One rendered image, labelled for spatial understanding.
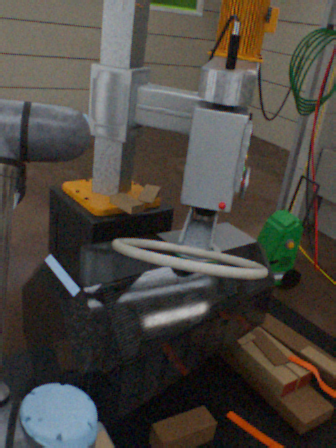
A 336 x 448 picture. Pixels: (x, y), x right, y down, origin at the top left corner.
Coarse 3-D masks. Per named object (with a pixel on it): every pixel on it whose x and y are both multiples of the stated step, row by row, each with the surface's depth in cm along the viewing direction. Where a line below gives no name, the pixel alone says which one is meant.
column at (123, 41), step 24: (120, 0) 240; (144, 0) 246; (120, 24) 245; (144, 24) 254; (120, 48) 250; (144, 48) 262; (96, 144) 277; (120, 144) 271; (96, 168) 283; (120, 168) 277; (96, 192) 290; (120, 192) 287
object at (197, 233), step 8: (192, 208) 198; (216, 216) 193; (184, 224) 181; (192, 224) 193; (200, 224) 194; (208, 224) 195; (184, 232) 174; (192, 232) 185; (200, 232) 186; (208, 232) 187; (184, 240) 177; (192, 240) 178; (200, 240) 179; (208, 240) 180; (200, 248) 173; (208, 248) 165; (192, 256) 167
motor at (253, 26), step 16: (224, 0) 225; (240, 0) 220; (256, 0) 218; (224, 16) 227; (240, 16) 223; (256, 16) 222; (272, 16) 227; (240, 32) 225; (256, 32) 226; (272, 32) 230; (224, 48) 231; (240, 48) 228; (256, 48) 230
